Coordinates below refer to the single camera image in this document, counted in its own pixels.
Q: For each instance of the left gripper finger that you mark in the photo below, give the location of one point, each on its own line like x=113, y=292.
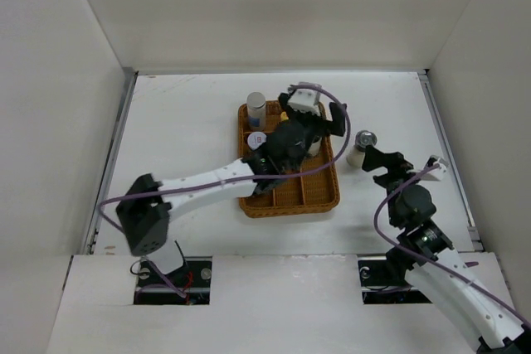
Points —
x=283, y=100
x=337, y=125

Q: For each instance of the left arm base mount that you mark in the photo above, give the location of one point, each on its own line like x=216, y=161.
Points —
x=193, y=279

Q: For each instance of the brown wicker divided basket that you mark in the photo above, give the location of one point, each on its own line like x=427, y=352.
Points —
x=315, y=193

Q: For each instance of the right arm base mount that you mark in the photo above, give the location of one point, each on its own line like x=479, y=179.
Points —
x=382, y=278

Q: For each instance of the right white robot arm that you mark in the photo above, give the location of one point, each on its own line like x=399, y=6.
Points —
x=424, y=257

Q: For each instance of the black-cap white sauce bottle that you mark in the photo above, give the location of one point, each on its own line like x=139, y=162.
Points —
x=314, y=147

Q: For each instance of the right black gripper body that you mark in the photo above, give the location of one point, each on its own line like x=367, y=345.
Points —
x=392, y=181

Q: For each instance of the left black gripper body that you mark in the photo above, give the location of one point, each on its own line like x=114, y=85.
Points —
x=313, y=125

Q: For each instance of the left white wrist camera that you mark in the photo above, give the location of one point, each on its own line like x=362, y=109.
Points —
x=305, y=100

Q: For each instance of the silver-lid salt shaker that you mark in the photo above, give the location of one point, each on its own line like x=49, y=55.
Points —
x=256, y=111

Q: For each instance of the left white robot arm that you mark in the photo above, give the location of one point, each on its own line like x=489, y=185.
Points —
x=150, y=206

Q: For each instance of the white-lid jar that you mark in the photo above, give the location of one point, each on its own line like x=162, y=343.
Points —
x=256, y=139

